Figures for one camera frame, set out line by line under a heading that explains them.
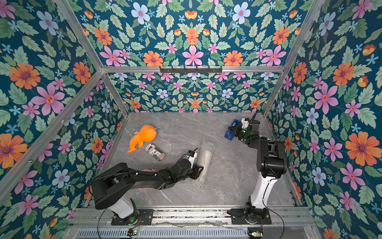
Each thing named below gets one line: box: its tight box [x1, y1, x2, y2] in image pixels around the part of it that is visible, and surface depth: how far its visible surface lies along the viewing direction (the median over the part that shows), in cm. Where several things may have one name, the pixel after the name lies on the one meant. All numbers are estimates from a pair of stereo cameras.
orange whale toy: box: [127, 124, 157, 153], surface depth 101 cm
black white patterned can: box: [145, 143, 166, 162], surface depth 96 cm
